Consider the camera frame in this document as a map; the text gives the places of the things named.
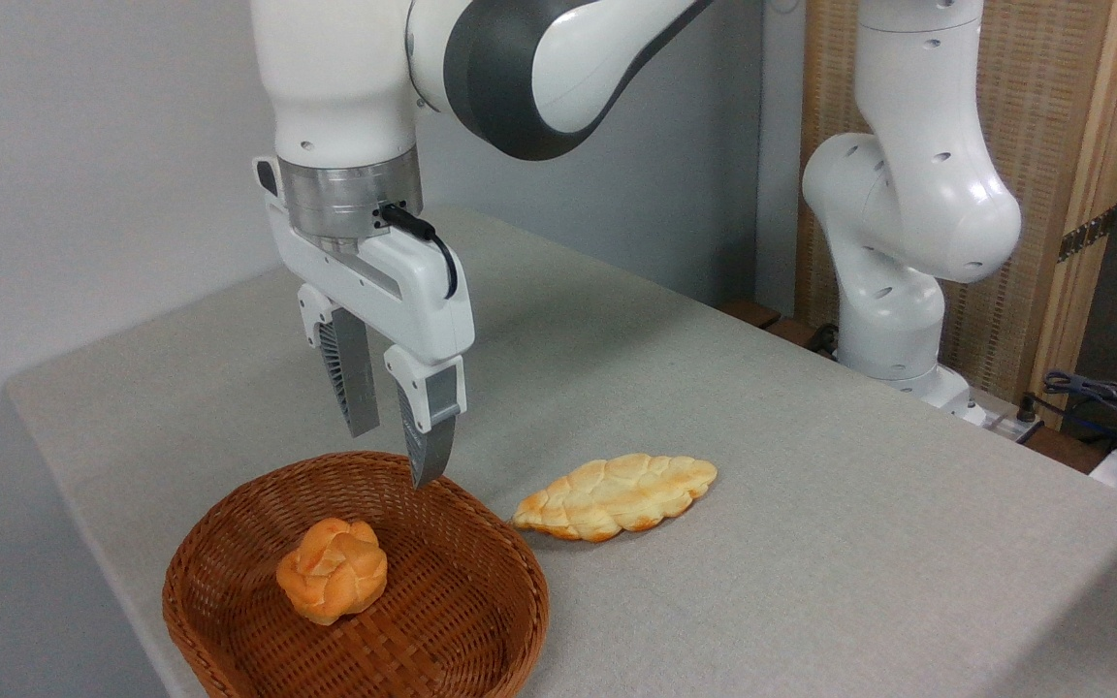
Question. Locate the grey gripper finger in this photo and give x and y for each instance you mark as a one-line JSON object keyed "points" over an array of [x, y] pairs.
{"points": [[432, 427], [357, 388]]}

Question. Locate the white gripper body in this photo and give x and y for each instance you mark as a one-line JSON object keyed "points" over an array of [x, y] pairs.
{"points": [[403, 281]]}

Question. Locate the long braided bread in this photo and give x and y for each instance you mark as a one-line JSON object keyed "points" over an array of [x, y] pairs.
{"points": [[617, 494]]}

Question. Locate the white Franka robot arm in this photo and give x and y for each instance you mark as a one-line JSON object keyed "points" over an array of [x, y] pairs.
{"points": [[326, 78]]}

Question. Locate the brown woven wicker basket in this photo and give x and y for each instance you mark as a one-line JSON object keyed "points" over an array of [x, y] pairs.
{"points": [[452, 601]]}

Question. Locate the round knotted bread roll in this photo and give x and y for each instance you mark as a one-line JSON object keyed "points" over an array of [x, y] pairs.
{"points": [[331, 572]]}

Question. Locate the wooden rattan screen panel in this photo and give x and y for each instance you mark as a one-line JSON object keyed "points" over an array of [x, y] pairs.
{"points": [[1053, 107]]}

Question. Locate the metal hinge strip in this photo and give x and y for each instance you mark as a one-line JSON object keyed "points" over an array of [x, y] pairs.
{"points": [[1087, 235]]}

